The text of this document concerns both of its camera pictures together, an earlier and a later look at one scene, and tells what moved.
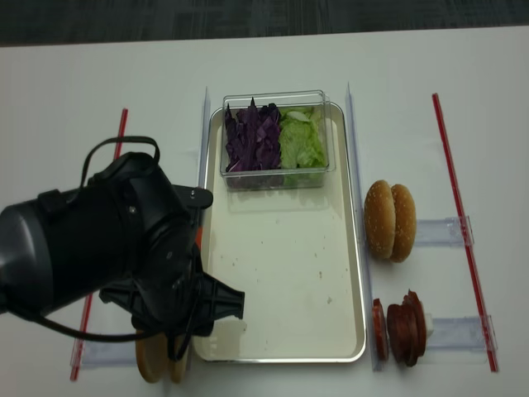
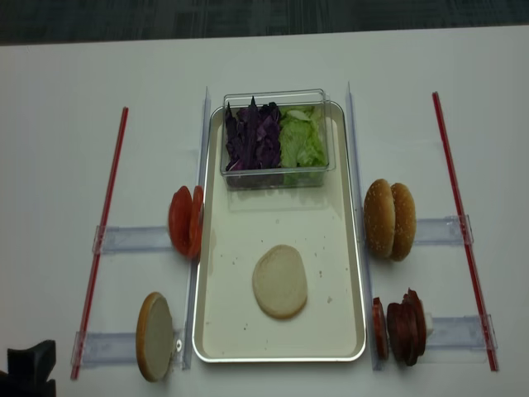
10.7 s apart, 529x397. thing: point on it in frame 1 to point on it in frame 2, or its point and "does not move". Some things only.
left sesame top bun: x=379 y=218 does not move
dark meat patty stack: x=407 y=329 does not move
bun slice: x=175 y=368 to x=279 y=282
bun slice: x=152 y=356 does not move
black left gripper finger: x=127 y=294 to x=28 y=371
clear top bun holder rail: x=442 y=232 does not move
